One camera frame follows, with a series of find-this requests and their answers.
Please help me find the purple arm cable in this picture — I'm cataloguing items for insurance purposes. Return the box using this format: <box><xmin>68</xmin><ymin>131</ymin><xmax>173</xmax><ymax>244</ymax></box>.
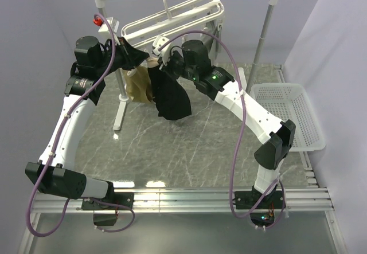
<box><xmin>157</xmin><ymin>30</ymin><xmax>287</xmax><ymax>232</ymax></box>
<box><xmin>26</xmin><ymin>13</ymin><xmax>136</xmax><ymax>237</ymax></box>

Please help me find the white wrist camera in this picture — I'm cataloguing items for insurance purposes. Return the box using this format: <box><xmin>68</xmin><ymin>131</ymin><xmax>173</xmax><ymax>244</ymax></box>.
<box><xmin>93</xmin><ymin>17</ymin><xmax>119</xmax><ymax>40</ymax></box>
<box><xmin>152</xmin><ymin>35</ymin><xmax>173</xmax><ymax>65</ymax></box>

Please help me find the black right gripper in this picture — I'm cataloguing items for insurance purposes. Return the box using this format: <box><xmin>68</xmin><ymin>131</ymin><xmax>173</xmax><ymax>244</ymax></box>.
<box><xmin>158</xmin><ymin>49</ymin><xmax>198</xmax><ymax>82</ymax></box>

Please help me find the khaki underwear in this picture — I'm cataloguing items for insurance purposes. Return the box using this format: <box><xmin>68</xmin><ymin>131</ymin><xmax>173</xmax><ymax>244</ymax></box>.
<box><xmin>123</xmin><ymin>66</ymin><xmax>153</xmax><ymax>104</ymax></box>

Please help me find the aluminium mounting rail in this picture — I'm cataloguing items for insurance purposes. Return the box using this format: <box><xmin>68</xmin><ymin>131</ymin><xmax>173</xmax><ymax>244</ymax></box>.
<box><xmin>31</xmin><ymin>187</ymin><xmax>335</xmax><ymax>213</ymax></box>

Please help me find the white clip hanger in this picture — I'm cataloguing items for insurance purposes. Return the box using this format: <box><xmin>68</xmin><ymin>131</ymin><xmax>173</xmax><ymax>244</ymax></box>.
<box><xmin>120</xmin><ymin>0</ymin><xmax>224</xmax><ymax>49</ymax></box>

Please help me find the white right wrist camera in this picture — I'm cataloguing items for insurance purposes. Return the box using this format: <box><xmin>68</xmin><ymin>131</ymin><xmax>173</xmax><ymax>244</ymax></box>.
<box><xmin>152</xmin><ymin>35</ymin><xmax>173</xmax><ymax>65</ymax></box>

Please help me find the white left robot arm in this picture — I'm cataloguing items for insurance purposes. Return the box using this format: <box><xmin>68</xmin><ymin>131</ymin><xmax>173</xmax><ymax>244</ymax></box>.
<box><xmin>25</xmin><ymin>36</ymin><xmax>149</xmax><ymax>209</ymax></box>

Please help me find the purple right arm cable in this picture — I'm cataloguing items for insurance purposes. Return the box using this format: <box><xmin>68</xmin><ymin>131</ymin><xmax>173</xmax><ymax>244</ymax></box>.
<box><xmin>157</xmin><ymin>30</ymin><xmax>287</xmax><ymax>232</ymax></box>

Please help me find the grey hanging underwear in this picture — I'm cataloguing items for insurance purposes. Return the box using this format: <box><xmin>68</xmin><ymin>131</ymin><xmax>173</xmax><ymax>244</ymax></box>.
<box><xmin>200</xmin><ymin>25</ymin><xmax>222</xmax><ymax>64</ymax></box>

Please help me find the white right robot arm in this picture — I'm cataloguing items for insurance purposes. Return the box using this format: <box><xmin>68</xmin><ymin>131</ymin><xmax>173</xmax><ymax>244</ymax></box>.
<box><xmin>153</xmin><ymin>38</ymin><xmax>296</xmax><ymax>208</ymax></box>

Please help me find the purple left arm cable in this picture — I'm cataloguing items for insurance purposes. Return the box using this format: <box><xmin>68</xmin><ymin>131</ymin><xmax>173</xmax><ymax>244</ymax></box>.
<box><xmin>26</xmin><ymin>13</ymin><xmax>136</xmax><ymax>237</ymax></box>

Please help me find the black underwear beige waistband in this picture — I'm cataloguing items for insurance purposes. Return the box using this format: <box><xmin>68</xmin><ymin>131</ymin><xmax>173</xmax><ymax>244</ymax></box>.
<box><xmin>147</xmin><ymin>57</ymin><xmax>192</xmax><ymax>120</ymax></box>

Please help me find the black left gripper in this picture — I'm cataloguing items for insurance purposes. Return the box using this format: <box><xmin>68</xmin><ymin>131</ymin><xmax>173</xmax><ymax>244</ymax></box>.
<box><xmin>96</xmin><ymin>37</ymin><xmax>149</xmax><ymax>77</ymax></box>

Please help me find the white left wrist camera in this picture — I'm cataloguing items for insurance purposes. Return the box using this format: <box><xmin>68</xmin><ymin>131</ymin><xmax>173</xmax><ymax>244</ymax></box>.
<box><xmin>93</xmin><ymin>17</ymin><xmax>119</xmax><ymax>40</ymax></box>

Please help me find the white plastic basket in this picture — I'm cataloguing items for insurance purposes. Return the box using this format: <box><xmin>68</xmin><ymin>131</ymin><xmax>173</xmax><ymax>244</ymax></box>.
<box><xmin>250</xmin><ymin>83</ymin><xmax>326</xmax><ymax>152</ymax></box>

